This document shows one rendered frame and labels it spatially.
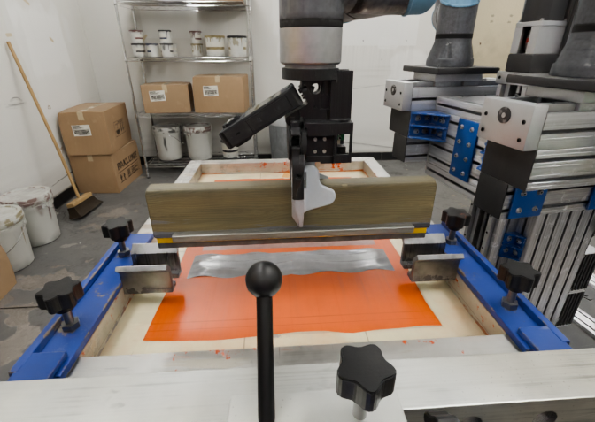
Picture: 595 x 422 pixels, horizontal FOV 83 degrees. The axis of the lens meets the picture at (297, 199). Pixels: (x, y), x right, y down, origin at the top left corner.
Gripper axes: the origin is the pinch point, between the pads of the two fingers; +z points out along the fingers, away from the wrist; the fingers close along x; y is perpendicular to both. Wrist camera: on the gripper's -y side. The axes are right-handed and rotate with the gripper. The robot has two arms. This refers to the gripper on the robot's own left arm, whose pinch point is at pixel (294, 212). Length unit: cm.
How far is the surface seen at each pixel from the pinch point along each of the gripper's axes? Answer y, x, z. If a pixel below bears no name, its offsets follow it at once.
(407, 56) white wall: 152, 367, -14
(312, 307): 2.2, -5.1, 13.5
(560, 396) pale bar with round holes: 20.9, -26.8, 5.0
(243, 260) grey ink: -9.1, 7.5, 13.1
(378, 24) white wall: 115, 367, -46
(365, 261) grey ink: 12.9, 5.2, 12.9
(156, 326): -20.1, -7.3, 13.4
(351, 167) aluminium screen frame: 21, 56, 12
